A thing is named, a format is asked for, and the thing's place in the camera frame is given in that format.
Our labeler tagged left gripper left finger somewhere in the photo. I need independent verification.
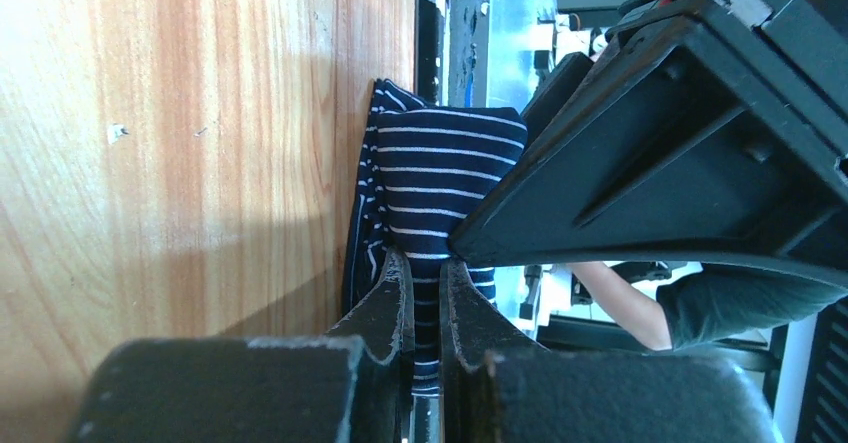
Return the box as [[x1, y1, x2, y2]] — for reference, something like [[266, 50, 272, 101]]
[[69, 250, 414, 442]]

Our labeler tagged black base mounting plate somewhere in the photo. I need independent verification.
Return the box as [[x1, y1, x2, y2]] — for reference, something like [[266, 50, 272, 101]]
[[414, 0, 447, 104]]

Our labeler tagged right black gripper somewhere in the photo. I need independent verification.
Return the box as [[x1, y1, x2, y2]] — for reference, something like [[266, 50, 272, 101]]
[[450, 0, 847, 286]]

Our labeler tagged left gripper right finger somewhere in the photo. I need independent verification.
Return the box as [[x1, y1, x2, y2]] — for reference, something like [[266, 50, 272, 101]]
[[440, 259, 781, 442]]

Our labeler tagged person forearm in background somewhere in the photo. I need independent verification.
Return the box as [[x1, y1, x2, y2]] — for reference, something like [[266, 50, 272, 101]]
[[568, 261, 672, 351]]

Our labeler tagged navy striped underwear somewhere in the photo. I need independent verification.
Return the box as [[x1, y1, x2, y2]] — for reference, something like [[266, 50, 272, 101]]
[[343, 79, 528, 398]]

